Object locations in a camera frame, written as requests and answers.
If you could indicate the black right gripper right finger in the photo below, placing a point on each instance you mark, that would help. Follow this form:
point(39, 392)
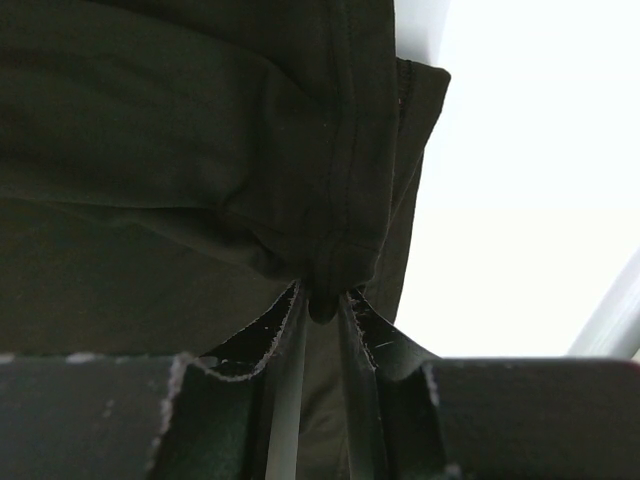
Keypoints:
point(412, 415)

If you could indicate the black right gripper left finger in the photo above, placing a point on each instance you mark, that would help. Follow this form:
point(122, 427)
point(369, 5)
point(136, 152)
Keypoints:
point(232, 413)

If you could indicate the black t shirt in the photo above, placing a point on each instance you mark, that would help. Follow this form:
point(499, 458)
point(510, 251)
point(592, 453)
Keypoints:
point(170, 168)

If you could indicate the right aluminium corner post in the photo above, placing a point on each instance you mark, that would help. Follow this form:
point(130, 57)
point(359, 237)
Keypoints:
point(613, 328)

